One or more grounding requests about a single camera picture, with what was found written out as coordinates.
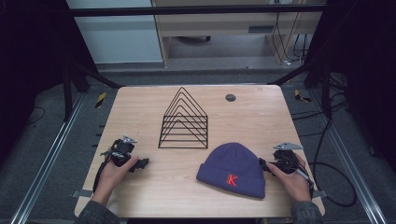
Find white cabinet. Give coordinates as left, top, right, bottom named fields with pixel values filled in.
left=65, top=0, right=164, bottom=65

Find grey metal table bracket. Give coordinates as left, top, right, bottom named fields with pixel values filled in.
left=71, top=189, right=94, bottom=199
left=312, top=189, right=329, bottom=200

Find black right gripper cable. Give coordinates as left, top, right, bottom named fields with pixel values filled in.
left=294, top=102, right=359, bottom=208

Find person's right hand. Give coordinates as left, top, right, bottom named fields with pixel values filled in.
left=266, top=153, right=313, bottom=203

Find purple knit beanie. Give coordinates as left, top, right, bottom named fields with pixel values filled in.
left=195, top=142, right=266, bottom=200

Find yellow black striped tape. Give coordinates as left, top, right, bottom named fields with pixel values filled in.
left=293, top=89, right=313, bottom=104
left=94, top=91, right=107, bottom=109

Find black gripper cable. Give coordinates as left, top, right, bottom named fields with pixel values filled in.
left=294, top=102, right=359, bottom=208
left=92, top=158, right=110, bottom=194

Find aluminium floor rail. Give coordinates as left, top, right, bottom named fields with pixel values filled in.
left=9, top=92, right=86, bottom=224
left=310, top=89, right=389, bottom=224

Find black diagonal frame brace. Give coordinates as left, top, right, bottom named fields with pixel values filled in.
left=73, top=63, right=126, bottom=91
left=266, top=59, right=325, bottom=87

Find light wooden desk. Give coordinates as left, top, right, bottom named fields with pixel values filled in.
left=151, top=0, right=326, bottom=68

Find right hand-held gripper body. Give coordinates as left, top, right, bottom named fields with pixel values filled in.
left=271, top=142, right=304, bottom=175

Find person's left hand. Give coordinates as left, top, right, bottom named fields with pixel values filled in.
left=91, top=155, right=140, bottom=207

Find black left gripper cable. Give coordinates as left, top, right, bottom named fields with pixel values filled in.
left=92, top=158, right=110, bottom=194

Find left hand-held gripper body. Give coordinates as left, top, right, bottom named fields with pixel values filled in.
left=100, top=134, right=138, bottom=168

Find black wire rack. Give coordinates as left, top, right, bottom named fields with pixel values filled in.
left=157, top=86, right=209, bottom=150

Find black horizontal frame bar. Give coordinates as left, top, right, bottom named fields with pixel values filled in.
left=65, top=4, right=328, bottom=18

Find black cables under desk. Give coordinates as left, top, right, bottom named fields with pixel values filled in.
left=271, top=11, right=310, bottom=65

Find black curtain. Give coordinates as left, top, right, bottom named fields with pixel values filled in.
left=0, top=0, right=98, bottom=162
left=303, top=0, right=396, bottom=175

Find thin black floor cable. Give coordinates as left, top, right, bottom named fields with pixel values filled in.
left=25, top=105, right=47, bottom=126

